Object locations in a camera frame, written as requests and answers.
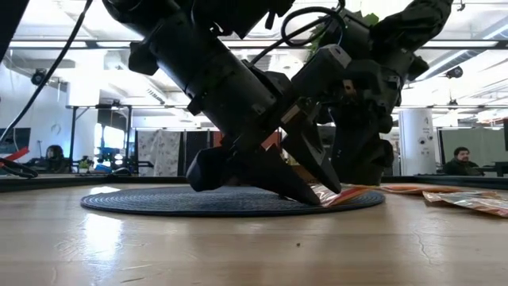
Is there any mango orange tea packet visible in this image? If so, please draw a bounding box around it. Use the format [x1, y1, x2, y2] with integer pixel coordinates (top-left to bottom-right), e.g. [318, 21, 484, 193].
[422, 191, 508, 218]

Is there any orange white tea packet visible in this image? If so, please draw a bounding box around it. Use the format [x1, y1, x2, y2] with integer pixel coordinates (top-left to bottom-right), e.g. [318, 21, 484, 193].
[313, 183, 372, 207]
[376, 184, 497, 195]

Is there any white patterned curtain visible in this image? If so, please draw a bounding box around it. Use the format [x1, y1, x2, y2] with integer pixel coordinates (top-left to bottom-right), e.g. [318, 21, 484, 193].
[137, 129, 183, 177]

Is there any orange partition panel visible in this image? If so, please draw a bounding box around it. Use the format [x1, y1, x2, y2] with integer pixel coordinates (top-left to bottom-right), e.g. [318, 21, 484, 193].
[212, 129, 283, 151]

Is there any black curved cable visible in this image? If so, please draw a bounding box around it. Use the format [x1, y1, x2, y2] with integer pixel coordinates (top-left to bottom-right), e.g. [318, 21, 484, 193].
[0, 157, 40, 179]

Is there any black background rig frame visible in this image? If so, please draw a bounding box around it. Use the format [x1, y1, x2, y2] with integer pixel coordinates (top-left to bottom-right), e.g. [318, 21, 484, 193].
[65, 102, 134, 176]

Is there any dark wall screen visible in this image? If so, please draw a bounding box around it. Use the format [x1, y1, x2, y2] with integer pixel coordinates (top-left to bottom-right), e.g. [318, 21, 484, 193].
[0, 127, 32, 155]

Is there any round dark woven placemat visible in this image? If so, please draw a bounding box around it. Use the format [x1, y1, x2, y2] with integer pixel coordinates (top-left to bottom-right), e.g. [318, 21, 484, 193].
[79, 184, 386, 218]

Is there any green potted plant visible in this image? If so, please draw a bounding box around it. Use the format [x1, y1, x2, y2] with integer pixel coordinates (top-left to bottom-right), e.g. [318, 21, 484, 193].
[307, 10, 388, 187]

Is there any person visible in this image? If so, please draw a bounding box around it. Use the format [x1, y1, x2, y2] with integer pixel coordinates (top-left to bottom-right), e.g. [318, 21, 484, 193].
[442, 145, 487, 176]
[44, 145, 67, 174]

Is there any white round pillar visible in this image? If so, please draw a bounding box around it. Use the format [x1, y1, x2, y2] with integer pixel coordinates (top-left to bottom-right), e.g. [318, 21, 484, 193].
[398, 109, 437, 176]

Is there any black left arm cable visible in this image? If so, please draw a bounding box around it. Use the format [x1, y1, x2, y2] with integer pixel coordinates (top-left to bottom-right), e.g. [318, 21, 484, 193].
[0, 0, 94, 142]

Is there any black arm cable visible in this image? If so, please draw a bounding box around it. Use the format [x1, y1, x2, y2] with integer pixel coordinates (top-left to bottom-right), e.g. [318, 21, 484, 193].
[0, 0, 94, 142]
[249, 6, 346, 67]

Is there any red bar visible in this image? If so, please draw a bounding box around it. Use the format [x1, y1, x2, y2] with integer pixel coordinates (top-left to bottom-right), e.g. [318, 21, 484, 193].
[0, 146, 31, 163]

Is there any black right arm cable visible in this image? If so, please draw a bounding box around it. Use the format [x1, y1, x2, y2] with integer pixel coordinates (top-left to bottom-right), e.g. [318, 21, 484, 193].
[249, 6, 346, 67]

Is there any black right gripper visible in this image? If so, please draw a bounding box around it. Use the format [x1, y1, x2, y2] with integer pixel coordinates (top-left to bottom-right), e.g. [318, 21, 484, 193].
[331, 59, 402, 186]

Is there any black curtain panel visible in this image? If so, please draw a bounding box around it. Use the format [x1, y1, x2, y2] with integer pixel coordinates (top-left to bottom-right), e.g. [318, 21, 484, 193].
[184, 130, 214, 176]

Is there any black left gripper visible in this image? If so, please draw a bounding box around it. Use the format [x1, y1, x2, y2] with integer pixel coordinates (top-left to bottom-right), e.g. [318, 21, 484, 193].
[186, 44, 352, 206]

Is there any grey green partition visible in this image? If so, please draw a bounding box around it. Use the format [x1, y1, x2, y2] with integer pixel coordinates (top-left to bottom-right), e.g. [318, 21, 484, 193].
[438, 126, 508, 168]

